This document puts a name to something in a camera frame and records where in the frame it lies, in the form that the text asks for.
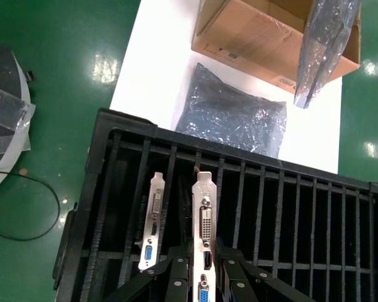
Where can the blue-grey antistatic bubble bag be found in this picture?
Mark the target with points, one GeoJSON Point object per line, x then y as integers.
{"type": "Point", "coordinates": [324, 47]}
{"type": "Point", "coordinates": [230, 116]}

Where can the black slotted plastic container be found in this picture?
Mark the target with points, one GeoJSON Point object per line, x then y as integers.
{"type": "Point", "coordinates": [302, 220]}

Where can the brown cardboard box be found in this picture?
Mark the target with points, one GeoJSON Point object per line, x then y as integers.
{"type": "Point", "coordinates": [245, 31]}

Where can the graphics card with silver bracket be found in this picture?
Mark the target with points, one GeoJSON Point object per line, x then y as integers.
{"type": "Point", "coordinates": [204, 220]}
{"type": "Point", "coordinates": [152, 220]}

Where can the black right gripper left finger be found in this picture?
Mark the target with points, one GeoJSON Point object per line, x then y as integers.
{"type": "Point", "coordinates": [173, 280]}

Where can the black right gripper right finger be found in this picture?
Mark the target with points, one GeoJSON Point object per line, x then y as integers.
{"type": "Point", "coordinates": [239, 280]}

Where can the white and black robot base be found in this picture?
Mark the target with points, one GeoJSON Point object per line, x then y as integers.
{"type": "Point", "coordinates": [0, 78]}

